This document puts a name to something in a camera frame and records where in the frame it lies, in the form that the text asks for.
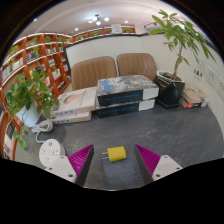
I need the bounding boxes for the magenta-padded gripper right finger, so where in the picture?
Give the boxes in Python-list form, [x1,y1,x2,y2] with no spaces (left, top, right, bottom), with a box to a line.
[134,144,184,185]

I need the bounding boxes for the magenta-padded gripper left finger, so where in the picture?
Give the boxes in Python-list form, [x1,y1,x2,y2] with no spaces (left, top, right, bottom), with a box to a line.
[44,144,95,187]

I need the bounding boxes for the yellow charger block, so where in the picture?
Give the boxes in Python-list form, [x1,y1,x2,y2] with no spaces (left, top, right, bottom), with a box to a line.
[101,145,127,163]

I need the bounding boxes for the round white power strip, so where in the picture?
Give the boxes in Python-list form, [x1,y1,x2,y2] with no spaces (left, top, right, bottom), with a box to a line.
[38,138,66,168]

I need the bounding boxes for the large white book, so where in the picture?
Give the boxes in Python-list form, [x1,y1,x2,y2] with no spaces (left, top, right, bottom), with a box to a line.
[49,86,98,118]
[49,110,93,125]

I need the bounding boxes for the thick dark blue book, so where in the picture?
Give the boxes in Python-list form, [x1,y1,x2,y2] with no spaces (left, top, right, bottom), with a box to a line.
[96,74,160,108]
[95,98,156,119]

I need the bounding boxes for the small stack of books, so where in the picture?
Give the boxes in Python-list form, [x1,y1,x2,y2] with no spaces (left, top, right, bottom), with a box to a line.
[180,83,210,109]

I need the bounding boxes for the tall plant in black pot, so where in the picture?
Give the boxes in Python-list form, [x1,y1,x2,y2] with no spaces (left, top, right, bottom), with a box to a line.
[148,9,218,109]

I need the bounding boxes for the leafy plant in white pot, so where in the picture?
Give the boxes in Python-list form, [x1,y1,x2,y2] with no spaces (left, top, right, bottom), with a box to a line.
[4,69,60,149]

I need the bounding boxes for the tan padded chair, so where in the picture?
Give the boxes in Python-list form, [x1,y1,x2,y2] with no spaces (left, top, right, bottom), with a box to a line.
[70,55,118,91]
[115,52,158,81]

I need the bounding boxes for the orange wooden bookshelf unit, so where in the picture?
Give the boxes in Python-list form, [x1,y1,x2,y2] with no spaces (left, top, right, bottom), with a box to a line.
[0,23,137,161]

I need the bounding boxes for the recessed ceiling lights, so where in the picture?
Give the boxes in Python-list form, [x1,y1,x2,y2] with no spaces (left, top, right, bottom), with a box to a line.
[32,16,81,33]

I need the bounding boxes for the small white sign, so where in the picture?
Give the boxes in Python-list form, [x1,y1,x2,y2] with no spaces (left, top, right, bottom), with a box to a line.
[111,23,123,34]

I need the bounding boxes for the multi-bulb ceiling lamp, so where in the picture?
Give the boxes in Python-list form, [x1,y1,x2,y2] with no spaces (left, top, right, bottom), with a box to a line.
[87,14,110,27]

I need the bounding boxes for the white power strip cable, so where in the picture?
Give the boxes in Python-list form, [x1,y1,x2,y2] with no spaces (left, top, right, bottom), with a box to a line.
[30,118,54,144]

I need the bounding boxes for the white wall socket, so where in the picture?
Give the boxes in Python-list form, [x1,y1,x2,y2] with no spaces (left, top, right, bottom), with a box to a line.
[216,76,224,101]
[204,64,218,88]

